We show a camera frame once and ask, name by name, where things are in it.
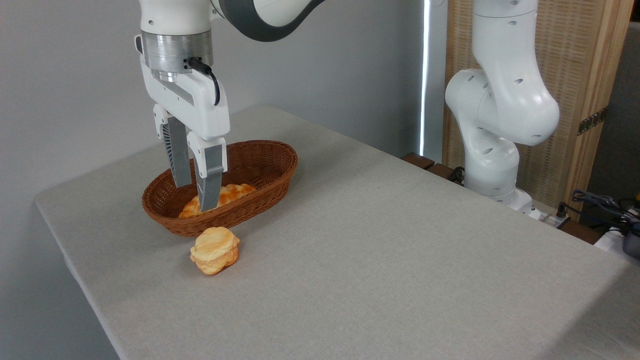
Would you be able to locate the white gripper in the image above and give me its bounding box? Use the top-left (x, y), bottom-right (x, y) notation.
top-left (139, 55), bottom-right (231, 213)

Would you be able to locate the braided golden bread loaf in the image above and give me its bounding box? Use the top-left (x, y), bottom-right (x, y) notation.
top-left (178, 183), bottom-right (257, 219)

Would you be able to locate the round pale bread roll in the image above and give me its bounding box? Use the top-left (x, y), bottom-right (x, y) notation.
top-left (189, 226), bottom-right (241, 276)

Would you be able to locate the brown oval wicker basket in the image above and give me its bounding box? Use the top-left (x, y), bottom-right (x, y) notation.
top-left (141, 139), bottom-right (299, 238)

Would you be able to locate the brown wooden block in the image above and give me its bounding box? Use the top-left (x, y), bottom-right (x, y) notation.
top-left (401, 152), bottom-right (436, 171)
top-left (426, 163), bottom-right (465, 186)

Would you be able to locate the woven wooden folding screen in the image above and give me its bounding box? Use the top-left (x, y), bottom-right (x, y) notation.
top-left (442, 0), bottom-right (636, 221)

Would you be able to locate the dark metal screen hinge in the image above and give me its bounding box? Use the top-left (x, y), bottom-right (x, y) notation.
top-left (577, 106), bottom-right (609, 136)

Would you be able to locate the dark grey container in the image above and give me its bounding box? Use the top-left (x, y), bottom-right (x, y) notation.
top-left (622, 227), bottom-right (640, 260)

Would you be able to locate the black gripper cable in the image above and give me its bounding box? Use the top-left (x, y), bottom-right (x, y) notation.
top-left (184, 56), bottom-right (221, 107)

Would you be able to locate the tangled dark cable bundle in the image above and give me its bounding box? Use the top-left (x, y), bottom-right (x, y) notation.
top-left (557, 189), bottom-right (640, 227)

